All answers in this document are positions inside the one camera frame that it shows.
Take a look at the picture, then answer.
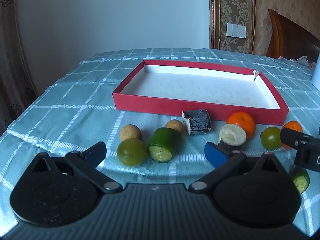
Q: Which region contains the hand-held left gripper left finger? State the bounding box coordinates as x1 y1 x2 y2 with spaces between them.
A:
31 141 123 194

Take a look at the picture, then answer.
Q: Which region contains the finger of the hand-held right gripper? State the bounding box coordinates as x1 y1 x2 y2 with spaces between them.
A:
279 127 320 173

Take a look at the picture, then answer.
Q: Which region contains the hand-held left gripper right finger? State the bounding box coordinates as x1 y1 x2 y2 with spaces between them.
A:
189 142 288 194

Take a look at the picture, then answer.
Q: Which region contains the orange mandarin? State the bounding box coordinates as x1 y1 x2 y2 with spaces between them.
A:
227 111 256 139
281 121 303 150

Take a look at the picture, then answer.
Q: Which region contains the green tomato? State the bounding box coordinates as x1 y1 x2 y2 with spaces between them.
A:
261 127 283 151

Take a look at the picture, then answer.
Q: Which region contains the green round plum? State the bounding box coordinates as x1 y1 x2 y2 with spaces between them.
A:
117 138 148 167

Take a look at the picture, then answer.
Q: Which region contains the brown longan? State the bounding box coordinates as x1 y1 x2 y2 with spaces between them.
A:
165 119 185 134
119 124 142 142

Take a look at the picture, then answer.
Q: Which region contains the small cucumber piece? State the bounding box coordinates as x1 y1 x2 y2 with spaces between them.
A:
291 167 310 194

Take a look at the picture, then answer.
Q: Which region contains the large cucumber piece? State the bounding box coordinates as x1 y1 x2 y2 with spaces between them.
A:
146 127 181 163

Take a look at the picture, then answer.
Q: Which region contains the red cardboard box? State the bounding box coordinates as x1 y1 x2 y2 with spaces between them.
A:
112 60 290 126

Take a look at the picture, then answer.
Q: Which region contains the green checked tablecloth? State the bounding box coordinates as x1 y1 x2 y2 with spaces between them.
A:
0 47 320 240

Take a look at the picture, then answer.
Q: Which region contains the white kettle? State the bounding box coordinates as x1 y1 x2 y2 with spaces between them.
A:
311 52 320 90

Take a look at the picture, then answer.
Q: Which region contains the pink cloth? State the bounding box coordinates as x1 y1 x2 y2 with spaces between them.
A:
276 56 317 68

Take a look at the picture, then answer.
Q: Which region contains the wooden headboard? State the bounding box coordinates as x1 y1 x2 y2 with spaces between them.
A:
265 9 320 64

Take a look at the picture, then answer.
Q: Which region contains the gold framed wallpaper panel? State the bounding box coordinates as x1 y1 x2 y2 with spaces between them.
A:
209 0 257 54

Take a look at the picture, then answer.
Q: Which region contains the white wall switch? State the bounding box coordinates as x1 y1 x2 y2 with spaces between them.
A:
226 23 246 38

